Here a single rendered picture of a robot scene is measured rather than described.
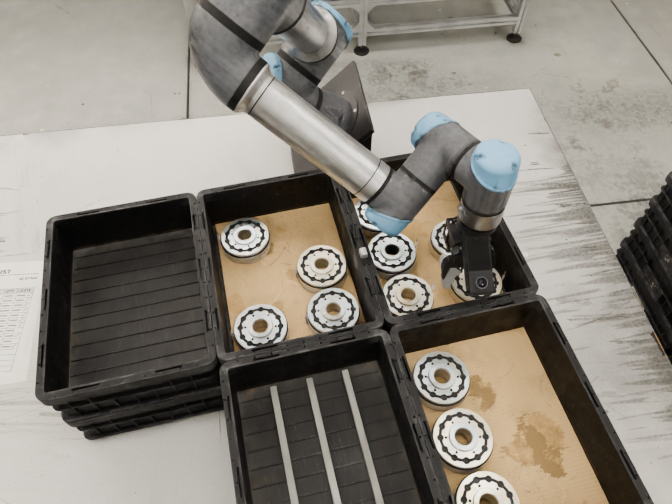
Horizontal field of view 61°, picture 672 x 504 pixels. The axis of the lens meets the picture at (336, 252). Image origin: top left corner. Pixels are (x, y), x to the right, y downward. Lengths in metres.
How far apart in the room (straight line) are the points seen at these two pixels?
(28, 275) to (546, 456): 1.19
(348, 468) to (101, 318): 0.57
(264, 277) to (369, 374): 0.30
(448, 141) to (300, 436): 0.56
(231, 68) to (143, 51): 2.42
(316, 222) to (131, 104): 1.87
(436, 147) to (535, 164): 0.73
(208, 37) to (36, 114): 2.26
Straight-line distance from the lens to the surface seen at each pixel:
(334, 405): 1.06
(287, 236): 1.25
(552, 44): 3.41
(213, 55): 0.91
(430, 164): 0.96
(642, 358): 1.40
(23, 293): 1.50
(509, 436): 1.08
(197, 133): 1.70
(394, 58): 3.12
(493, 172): 0.89
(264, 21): 0.91
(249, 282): 1.19
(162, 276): 1.24
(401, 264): 1.17
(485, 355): 1.13
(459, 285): 1.16
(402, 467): 1.03
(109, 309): 1.23
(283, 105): 0.92
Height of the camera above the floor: 1.82
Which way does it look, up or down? 55 degrees down
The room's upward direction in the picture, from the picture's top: straight up
